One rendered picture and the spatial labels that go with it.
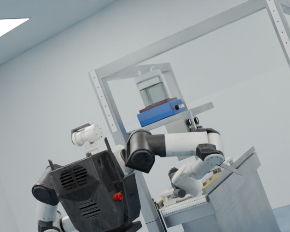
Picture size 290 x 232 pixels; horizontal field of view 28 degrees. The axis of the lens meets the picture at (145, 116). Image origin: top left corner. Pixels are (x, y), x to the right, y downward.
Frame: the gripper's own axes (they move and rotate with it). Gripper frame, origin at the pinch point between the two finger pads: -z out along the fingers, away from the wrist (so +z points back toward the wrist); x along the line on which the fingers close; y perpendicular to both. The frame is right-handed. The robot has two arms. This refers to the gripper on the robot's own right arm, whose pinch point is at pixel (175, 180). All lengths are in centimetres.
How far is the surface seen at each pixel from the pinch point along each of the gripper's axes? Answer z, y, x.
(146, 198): -33.8, -11.7, 6.7
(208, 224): -40, 15, 33
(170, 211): -36.4, -1.9, 18.3
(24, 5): -312, -23, -182
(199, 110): -49, 36, -26
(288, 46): 16, 68, -39
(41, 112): -534, -44, -95
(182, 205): -32.4, 4.7, 17.3
